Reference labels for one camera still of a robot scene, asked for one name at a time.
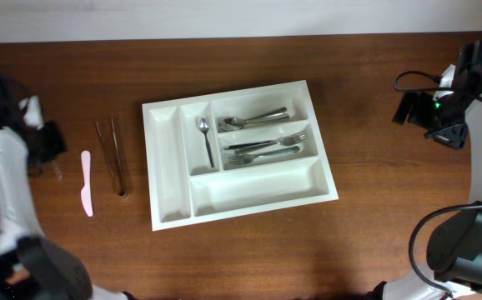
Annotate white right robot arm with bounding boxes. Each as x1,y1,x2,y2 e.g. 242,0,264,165
369,98,482,300

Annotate steel kitchen tongs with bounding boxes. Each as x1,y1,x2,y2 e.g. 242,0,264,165
95,117,128,198

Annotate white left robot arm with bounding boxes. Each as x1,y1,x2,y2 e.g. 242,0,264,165
0,127,132,299

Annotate steel tablespoon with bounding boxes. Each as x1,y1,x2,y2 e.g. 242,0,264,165
218,113,289,132
243,107,289,119

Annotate white plastic cutlery tray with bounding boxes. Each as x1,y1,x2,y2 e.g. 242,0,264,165
142,81,339,231

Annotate small steel teaspoon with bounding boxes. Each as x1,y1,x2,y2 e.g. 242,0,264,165
197,117,215,168
53,161,63,182

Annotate steel fork horizontal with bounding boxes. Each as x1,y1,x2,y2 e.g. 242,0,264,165
223,134,307,150

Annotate steel fork tines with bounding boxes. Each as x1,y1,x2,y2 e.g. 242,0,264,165
223,130,308,155

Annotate steel fork crossing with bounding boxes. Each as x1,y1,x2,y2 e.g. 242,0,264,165
227,146,301,165

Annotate white plastic knife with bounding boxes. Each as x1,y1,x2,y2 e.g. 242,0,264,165
81,150,93,217

